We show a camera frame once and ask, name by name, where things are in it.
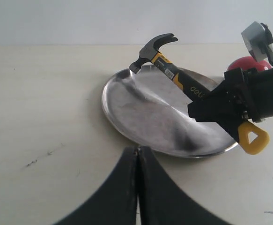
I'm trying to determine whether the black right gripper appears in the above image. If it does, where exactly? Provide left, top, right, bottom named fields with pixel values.
left=187, top=66, right=273, bottom=143

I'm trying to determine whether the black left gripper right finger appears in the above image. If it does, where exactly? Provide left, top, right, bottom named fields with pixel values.
left=138, top=147, right=229, bottom=225

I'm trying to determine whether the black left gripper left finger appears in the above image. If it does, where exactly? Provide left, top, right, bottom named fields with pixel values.
left=56, top=147, right=138, bottom=225

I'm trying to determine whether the yellow black claw hammer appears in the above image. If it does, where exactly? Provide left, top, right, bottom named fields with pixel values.
left=129, top=33, right=270, bottom=155

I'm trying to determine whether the red dome push button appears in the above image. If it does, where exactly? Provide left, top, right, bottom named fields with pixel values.
left=227, top=56, right=272, bottom=72

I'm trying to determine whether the round stainless steel plate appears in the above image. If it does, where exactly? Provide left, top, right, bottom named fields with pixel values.
left=101, top=65, right=237, bottom=158

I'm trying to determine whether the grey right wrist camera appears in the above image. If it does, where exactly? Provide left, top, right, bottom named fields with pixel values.
left=241, top=22, right=273, bottom=66

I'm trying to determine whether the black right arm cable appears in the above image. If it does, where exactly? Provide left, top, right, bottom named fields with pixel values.
left=259, top=22, right=273, bottom=66

